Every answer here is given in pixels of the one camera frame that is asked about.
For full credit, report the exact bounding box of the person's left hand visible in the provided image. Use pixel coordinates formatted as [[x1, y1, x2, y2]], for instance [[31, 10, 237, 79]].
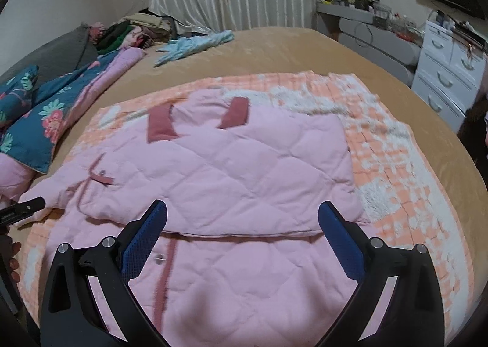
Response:
[[8, 241, 22, 284]]

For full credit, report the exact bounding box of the light blue garment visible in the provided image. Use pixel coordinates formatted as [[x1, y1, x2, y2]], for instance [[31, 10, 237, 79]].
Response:
[[153, 30, 235, 67]]

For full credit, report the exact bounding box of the clutter of small things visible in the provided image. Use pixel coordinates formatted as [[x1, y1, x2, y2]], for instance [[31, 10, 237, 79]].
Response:
[[322, 0, 425, 42]]

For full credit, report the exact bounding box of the teal floral quilt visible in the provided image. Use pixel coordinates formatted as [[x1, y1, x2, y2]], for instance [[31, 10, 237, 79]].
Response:
[[0, 47, 147, 204]]

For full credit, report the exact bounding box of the grey pillow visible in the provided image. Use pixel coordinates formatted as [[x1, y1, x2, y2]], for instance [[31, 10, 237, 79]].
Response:
[[0, 24, 100, 85]]

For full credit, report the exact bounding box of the grey desk with clutter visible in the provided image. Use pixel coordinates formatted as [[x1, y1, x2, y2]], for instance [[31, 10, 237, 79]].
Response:
[[316, 2, 422, 78]]

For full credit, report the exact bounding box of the pile of clothes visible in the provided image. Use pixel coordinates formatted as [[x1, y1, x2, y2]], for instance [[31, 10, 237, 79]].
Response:
[[89, 7, 180, 54]]

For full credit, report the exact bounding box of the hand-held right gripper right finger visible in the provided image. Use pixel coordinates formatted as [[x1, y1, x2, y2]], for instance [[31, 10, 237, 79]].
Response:
[[318, 200, 446, 347]]

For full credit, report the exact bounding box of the pink quilted jacket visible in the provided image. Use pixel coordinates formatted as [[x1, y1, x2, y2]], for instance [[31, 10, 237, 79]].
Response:
[[18, 94, 397, 347]]

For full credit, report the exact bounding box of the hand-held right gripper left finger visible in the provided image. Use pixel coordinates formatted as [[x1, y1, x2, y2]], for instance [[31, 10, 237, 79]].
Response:
[[40, 199, 170, 347]]

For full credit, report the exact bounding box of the bed with tan sheet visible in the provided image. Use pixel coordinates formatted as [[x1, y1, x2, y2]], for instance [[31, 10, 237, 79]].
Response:
[[0, 27, 488, 347]]

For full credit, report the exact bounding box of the white drawer cabinet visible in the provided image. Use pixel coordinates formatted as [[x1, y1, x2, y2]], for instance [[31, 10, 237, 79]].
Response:
[[411, 21, 487, 132]]

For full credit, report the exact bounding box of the orange checked blanket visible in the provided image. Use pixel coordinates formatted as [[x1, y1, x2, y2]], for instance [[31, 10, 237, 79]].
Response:
[[17, 71, 477, 336]]

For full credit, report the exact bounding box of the teal floral pillow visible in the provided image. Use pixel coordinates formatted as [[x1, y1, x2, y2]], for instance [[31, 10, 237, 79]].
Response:
[[0, 65, 41, 131]]

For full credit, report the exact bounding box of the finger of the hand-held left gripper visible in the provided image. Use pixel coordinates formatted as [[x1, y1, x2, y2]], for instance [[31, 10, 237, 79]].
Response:
[[0, 197, 47, 226]]

